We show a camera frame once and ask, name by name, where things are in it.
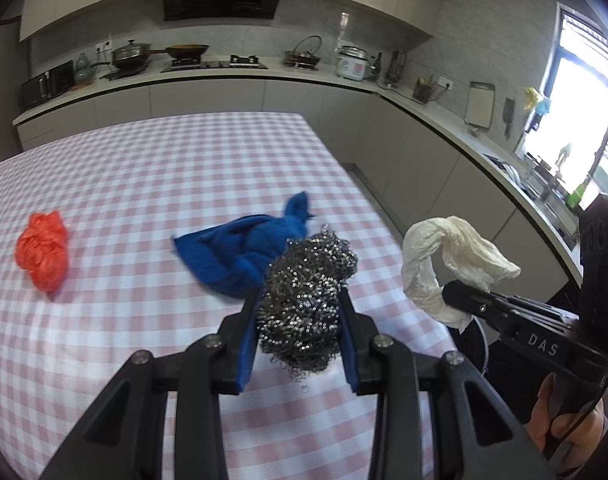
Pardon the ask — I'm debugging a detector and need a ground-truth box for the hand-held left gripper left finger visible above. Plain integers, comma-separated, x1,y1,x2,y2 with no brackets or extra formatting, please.
41,287,261,480

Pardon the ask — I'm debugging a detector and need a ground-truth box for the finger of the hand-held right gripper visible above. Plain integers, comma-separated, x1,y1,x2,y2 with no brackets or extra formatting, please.
506,296,579,328
441,280,509,331

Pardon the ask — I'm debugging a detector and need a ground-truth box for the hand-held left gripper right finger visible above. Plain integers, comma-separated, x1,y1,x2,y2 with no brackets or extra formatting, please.
338,290,557,480

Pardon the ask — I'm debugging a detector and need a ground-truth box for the steel wool scrubber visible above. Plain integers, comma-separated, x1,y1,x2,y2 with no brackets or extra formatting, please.
254,225,359,386

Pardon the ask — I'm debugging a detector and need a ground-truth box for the white plastic bag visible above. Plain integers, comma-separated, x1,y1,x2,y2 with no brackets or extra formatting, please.
401,216,522,331

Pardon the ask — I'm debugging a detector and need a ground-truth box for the person's right hand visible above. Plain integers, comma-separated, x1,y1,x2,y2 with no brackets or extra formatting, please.
528,372,607,478

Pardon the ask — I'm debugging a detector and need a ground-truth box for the blue towel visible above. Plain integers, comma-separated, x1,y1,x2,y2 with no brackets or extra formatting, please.
171,191,317,301

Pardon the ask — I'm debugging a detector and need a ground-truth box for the steel kitchen sink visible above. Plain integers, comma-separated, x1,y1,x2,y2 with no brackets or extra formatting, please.
488,152,579,241

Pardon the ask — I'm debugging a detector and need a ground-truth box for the kitchen window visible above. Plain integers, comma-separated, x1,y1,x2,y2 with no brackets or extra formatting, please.
516,2,608,211

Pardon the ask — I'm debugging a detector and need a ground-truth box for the white kitchen counter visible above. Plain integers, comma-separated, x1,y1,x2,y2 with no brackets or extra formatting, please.
11,55,584,286

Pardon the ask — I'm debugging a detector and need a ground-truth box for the grey cutting board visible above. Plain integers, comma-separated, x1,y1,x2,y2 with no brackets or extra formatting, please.
464,81,495,131

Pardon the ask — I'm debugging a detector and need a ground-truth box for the pink checkered tablecloth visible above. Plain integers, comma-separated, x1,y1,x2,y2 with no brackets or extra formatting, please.
0,111,484,480

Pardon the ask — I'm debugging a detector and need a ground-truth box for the dark utensil holder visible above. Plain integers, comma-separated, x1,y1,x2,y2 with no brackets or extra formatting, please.
413,75,437,103

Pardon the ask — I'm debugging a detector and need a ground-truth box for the red plastic bag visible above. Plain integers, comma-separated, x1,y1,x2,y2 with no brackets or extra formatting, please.
15,211,70,295

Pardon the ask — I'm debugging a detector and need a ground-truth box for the metal utensil rack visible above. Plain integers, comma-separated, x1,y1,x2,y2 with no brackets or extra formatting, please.
386,49,407,88

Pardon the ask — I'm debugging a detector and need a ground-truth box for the white rice cooker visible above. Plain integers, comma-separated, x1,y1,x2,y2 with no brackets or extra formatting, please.
336,45,369,81

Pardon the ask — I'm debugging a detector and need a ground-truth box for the gas stove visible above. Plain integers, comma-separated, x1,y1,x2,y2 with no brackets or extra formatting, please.
161,54,269,73

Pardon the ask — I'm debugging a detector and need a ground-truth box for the kettle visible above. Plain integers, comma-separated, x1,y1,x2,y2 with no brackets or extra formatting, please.
284,35,323,67

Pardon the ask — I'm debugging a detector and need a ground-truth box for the black induction cooker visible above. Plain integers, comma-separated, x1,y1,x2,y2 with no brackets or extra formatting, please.
101,66,150,81

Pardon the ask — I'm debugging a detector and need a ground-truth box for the black wok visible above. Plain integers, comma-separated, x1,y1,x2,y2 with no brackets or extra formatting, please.
149,43,211,60

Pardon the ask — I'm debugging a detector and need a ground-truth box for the black pot with glass lid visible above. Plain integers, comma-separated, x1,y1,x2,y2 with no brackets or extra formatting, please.
111,39,152,70

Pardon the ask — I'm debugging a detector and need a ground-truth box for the green ceramic vase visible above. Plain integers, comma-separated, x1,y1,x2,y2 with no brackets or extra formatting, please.
74,53,92,86

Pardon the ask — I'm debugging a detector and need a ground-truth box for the black microwave oven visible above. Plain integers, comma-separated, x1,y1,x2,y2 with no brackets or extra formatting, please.
20,60,76,110

